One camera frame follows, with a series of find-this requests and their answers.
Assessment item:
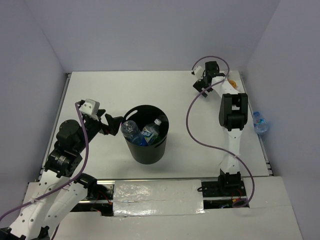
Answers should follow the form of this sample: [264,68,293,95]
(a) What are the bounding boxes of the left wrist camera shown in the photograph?
[79,98,100,121]

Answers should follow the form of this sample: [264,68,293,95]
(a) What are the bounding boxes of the black round bin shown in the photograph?
[122,105,169,165]

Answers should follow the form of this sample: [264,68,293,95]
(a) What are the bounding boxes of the aluminium rail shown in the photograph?
[72,177,258,217]

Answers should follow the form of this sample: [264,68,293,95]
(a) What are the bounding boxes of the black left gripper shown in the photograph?
[75,109,123,152]

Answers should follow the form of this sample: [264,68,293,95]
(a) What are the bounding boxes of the orange juice bottle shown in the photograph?
[228,79,238,89]

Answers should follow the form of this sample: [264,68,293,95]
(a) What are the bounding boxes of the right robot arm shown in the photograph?
[191,61,248,201]

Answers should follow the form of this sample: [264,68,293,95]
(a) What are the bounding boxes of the clear water bottle white cap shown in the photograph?
[141,118,162,146]

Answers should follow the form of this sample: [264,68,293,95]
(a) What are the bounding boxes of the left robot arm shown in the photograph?
[0,109,123,240]

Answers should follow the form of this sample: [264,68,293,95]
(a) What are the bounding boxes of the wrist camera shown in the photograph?
[79,98,100,121]
[191,65,205,80]

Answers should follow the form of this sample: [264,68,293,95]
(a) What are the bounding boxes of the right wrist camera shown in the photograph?
[191,65,205,80]

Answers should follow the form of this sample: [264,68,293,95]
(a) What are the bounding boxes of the blue label Pocari bottle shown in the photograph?
[120,120,148,147]

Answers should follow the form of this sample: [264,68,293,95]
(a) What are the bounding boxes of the small blue cap bottle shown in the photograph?
[252,111,269,135]

